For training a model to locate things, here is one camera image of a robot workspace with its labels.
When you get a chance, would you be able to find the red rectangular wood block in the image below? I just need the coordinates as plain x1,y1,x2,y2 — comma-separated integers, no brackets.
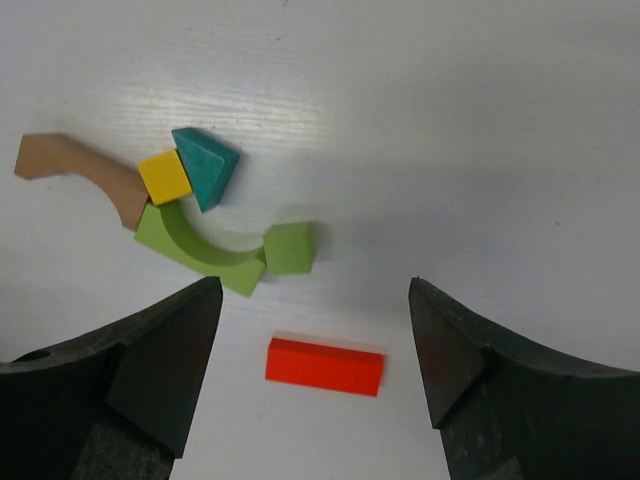
265,337,386,397

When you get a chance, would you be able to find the light green wood cube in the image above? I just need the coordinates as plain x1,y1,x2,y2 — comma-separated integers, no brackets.
263,222,316,276

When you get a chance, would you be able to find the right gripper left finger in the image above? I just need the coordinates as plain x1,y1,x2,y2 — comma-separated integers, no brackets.
1,277,223,479

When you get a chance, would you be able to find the teal triangular wood block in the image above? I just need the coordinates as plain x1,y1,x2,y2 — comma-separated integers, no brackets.
171,127,241,213

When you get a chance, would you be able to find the yellow wood cube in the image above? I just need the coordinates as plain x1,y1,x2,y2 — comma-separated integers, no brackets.
137,150,193,206

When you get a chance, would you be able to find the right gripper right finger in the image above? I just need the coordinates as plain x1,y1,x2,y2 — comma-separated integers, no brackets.
408,278,639,479

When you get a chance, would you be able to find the green wood arch block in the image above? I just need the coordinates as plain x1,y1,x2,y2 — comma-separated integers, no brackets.
134,201,266,297

